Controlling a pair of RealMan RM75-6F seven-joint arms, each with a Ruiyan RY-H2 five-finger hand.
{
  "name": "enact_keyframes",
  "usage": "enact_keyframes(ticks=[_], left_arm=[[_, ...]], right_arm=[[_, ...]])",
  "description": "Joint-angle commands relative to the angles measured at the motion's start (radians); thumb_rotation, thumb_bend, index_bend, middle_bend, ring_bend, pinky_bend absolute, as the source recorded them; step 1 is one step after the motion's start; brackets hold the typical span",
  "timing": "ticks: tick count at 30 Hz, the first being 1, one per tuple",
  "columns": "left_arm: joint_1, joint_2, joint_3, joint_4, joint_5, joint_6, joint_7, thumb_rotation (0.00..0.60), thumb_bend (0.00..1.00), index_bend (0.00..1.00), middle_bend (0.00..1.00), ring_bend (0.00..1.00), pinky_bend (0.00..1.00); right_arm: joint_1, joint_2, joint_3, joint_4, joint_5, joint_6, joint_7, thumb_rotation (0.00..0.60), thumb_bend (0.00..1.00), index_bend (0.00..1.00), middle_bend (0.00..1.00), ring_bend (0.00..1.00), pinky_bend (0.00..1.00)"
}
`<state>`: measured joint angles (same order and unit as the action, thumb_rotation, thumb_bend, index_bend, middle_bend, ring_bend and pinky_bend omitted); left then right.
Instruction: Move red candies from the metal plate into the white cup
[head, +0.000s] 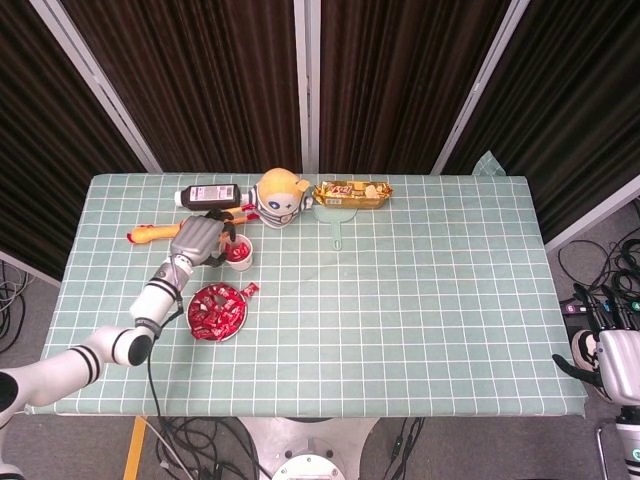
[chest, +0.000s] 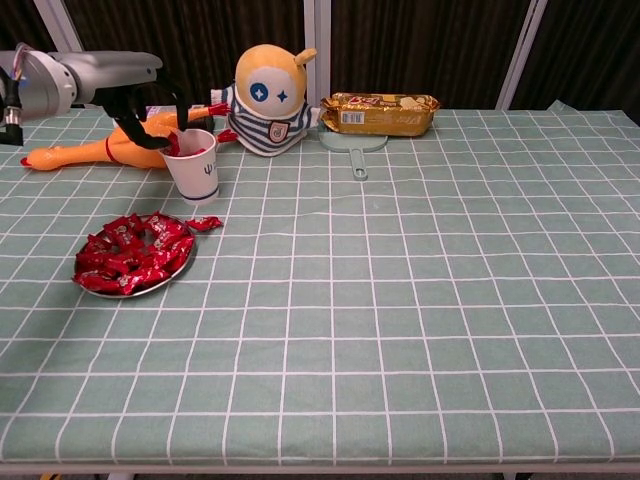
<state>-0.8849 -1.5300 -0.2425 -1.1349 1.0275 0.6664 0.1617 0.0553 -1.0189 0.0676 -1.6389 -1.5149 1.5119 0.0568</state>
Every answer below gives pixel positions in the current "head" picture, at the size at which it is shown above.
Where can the right black grey robot hand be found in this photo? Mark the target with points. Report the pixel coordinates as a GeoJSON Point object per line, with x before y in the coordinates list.
{"type": "Point", "coordinates": [620, 360]}

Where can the left black grey robot hand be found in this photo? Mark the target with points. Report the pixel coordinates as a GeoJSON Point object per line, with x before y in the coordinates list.
{"type": "Point", "coordinates": [197, 240]}

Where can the red candy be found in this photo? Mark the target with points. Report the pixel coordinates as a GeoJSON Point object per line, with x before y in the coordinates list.
{"type": "Point", "coordinates": [196, 312]}
{"type": "Point", "coordinates": [227, 293]}
{"type": "Point", "coordinates": [249, 290]}
{"type": "Point", "coordinates": [220, 332]}
{"type": "Point", "coordinates": [239, 252]}
{"type": "Point", "coordinates": [204, 297]}
{"type": "Point", "coordinates": [201, 330]}
{"type": "Point", "coordinates": [236, 311]}

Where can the round metal plate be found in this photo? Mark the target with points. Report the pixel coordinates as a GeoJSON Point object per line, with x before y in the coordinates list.
{"type": "Point", "coordinates": [239, 327]}

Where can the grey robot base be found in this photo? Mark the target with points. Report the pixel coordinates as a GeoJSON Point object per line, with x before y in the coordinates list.
{"type": "Point", "coordinates": [305, 465]}

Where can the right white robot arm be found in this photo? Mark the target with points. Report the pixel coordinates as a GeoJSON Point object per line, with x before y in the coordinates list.
{"type": "Point", "coordinates": [630, 435]}

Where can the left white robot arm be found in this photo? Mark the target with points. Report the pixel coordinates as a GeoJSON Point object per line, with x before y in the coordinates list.
{"type": "Point", "coordinates": [155, 296]}

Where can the light green hand mirror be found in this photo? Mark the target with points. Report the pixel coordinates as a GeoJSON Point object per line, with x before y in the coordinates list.
{"type": "Point", "coordinates": [336, 235]}

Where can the white black sneaker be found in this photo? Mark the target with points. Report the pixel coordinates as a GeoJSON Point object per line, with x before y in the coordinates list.
{"type": "Point", "coordinates": [580, 345]}

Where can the dark bottle white cap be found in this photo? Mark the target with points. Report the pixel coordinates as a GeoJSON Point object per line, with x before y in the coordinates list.
{"type": "Point", "coordinates": [210, 195]}

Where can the orange rubber chicken toy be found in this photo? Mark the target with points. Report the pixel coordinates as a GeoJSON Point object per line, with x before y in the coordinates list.
{"type": "Point", "coordinates": [147, 234]}

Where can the white paper cup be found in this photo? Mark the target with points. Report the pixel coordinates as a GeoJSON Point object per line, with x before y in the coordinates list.
{"type": "Point", "coordinates": [242, 265]}

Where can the dark power strip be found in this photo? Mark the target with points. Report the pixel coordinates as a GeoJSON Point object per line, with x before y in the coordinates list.
{"type": "Point", "coordinates": [572, 307]}

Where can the yellow plush doll striped shirt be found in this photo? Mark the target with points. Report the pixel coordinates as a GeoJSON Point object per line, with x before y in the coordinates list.
{"type": "Point", "coordinates": [280, 187]}

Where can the gold biscuit package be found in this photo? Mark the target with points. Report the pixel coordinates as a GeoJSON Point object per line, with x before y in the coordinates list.
{"type": "Point", "coordinates": [350, 196]}

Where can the dark brown curtain panel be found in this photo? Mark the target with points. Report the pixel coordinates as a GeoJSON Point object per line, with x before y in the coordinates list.
{"type": "Point", "coordinates": [400, 75]}
{"type": "Point", "coordinates": [200, 75]}
{"type": "Point", "coordinates": [40, 150]}
{"type": "Point", "coordinates": [575, 100]}

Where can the green checked tablecloth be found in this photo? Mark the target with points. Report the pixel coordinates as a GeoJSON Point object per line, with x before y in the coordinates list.
{"type": "Point", "coordinates": [400, 300]}

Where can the yellow floor tape strip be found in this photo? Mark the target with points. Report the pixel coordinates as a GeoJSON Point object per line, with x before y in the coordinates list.
{"type": "Point", "coordinates": [135, 450]}

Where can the white metal frame rail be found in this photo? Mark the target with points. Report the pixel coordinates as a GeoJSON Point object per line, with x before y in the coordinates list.
{"type": "Point", "coordinates": [590, 215]}
{"type": "Point", "coordinates": [30, 267]}

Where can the white metal frame post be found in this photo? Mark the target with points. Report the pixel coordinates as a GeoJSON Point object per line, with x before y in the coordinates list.
{"type": "Point", "coordinates": [480, 80]}
{"type": "Point", "coordinates": [306, 75]}
{"type": "Point", "coordinates": [95, 75]}

